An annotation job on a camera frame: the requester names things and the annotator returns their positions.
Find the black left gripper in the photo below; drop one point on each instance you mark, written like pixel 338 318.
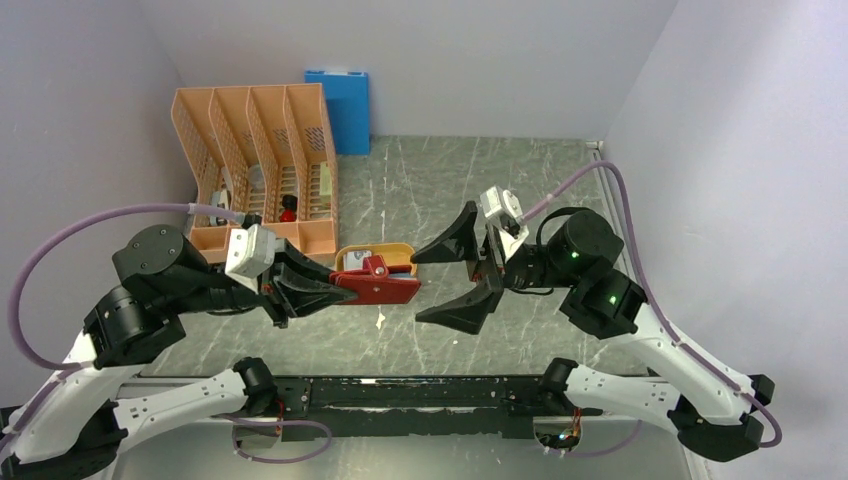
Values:
pixel 298 298

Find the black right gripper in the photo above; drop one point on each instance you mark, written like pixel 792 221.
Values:
pixel 468 312

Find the yellow oval tray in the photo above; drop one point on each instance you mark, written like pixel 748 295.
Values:
pixel 393 254

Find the red leather card holder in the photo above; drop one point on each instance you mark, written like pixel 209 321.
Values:
pixel 377 283

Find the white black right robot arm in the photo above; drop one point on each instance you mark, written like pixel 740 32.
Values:
pixel 712 410

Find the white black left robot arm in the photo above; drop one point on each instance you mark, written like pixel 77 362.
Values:
pixel 76 427

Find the credit cards stack in tray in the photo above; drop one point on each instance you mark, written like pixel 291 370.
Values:
pixel 354 259

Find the black red item in organizer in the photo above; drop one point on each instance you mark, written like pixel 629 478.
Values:
pixel 289 204

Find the beige eraser block in organizer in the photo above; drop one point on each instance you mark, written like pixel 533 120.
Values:
pixel 325 182

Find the white stapler in organizer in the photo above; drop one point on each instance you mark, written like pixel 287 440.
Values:
pixel 220 199

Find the orange plastic file organizer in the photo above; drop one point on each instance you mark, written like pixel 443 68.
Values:
pixel 259 143

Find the blue plastic box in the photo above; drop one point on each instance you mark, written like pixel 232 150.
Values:
pixel 347 98

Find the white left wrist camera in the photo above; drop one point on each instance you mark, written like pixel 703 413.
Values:
pixel 250 252

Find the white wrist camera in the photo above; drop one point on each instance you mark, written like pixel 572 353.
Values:
pixel 250 252
pixel 502 210

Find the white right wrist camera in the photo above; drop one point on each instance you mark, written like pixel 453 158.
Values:
pixel 502 210

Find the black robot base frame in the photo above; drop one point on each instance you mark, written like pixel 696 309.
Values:
pixel 507 405

